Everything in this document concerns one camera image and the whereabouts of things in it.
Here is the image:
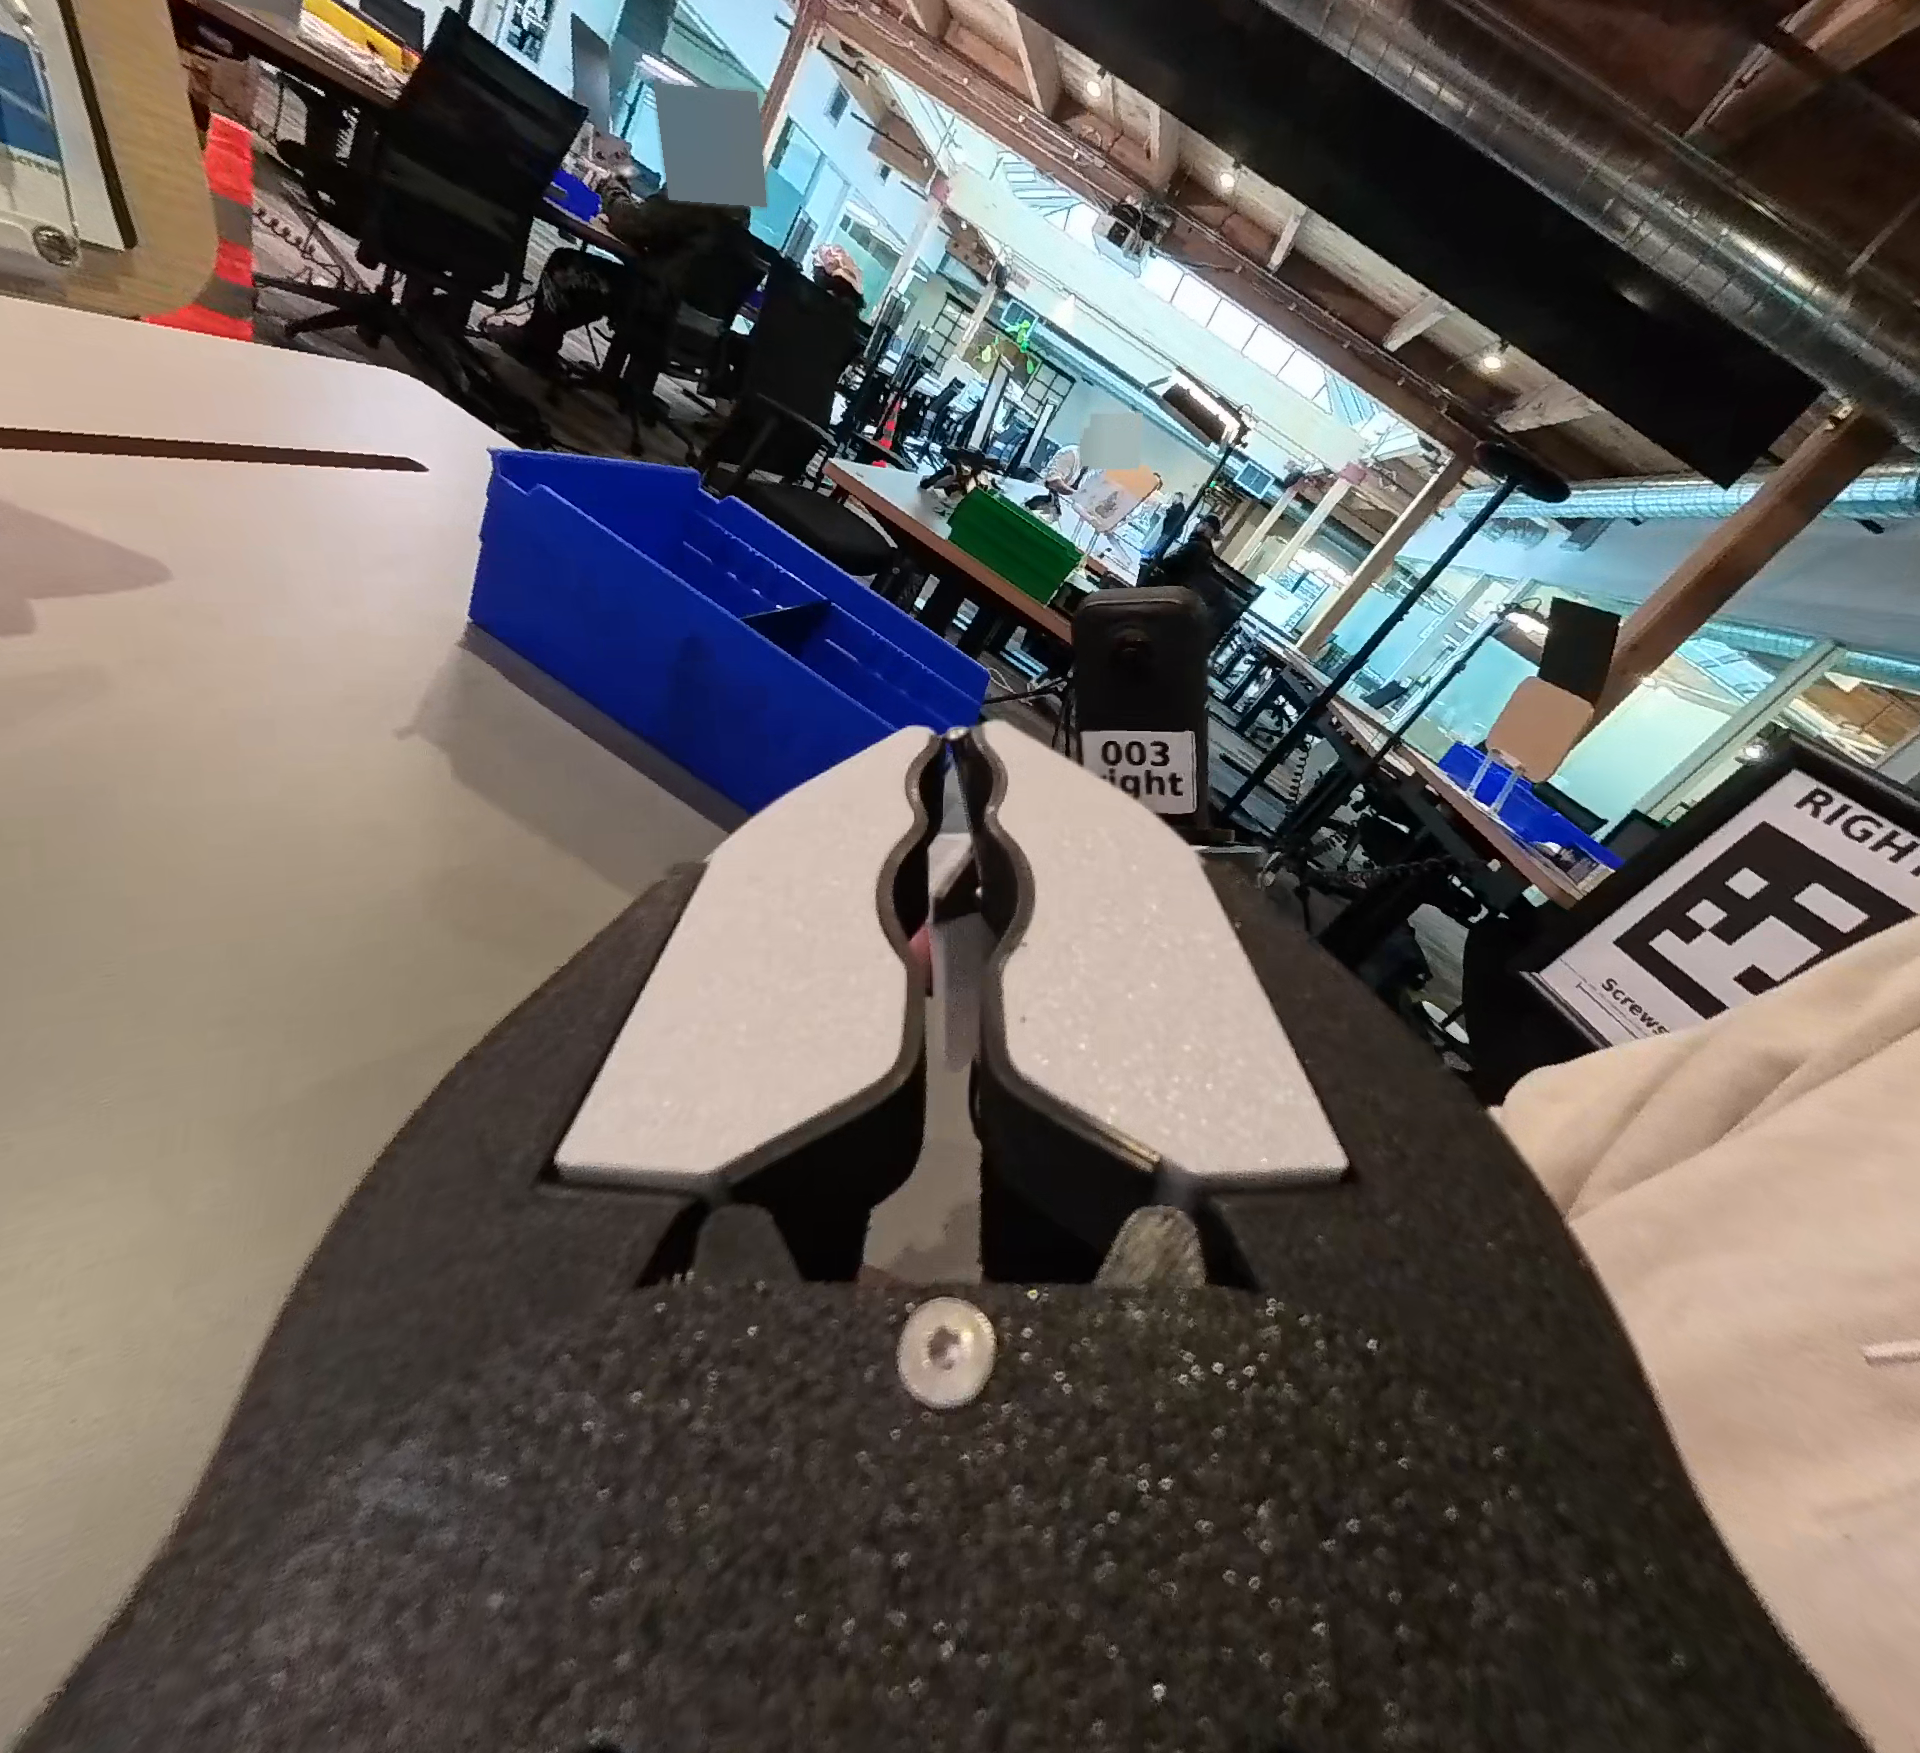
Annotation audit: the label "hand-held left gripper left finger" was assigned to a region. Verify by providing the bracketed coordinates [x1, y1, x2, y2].
[549, 727, 957, 1280]

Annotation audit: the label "silver ventilation duct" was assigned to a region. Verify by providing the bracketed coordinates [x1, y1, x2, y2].
[793, 0, 1920, 394]

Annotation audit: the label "row of blue bins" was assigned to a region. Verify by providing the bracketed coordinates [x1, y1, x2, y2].
[1436, 737, 1624, 873]

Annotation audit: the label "green plastic bins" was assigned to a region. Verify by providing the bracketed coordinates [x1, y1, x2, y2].
[948, 488, 1086, 603]

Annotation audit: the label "orange traffic cone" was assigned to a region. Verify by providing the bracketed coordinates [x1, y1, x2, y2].
[148, 115, 261, 341]

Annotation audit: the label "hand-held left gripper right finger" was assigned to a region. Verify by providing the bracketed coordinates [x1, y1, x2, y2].
[972, 721, 1351, 1287]

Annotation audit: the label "wooden support post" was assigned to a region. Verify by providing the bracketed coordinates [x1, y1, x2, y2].
[1593, 407, 1903, 724]

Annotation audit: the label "black mesh office chair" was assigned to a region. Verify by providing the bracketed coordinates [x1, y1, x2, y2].
[284, 8, 593, 365]

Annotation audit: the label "black white marker sign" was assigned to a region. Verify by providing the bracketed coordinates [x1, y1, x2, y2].
[1521, 747, 1920, 1053]

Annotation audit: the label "long wooden worktable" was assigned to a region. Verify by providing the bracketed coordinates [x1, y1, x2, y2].
[822, 456, 1150, 657]

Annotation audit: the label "person's cream sweatshirt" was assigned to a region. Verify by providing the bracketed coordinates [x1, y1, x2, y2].
[1558, 1154, 1920, 1753]

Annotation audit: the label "black tripod pole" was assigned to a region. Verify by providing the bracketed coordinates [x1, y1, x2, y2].
[1211, 439, 1574, 832]

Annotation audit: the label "wooden instruction board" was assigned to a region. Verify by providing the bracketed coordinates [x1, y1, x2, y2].
[0, 0, 223, 320]

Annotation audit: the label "blue plastic bin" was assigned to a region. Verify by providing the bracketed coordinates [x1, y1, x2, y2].
[469, 444, 997, 814]

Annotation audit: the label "black ceiling duct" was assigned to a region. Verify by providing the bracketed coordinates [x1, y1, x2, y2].
[1036, 28, 1826, 489]

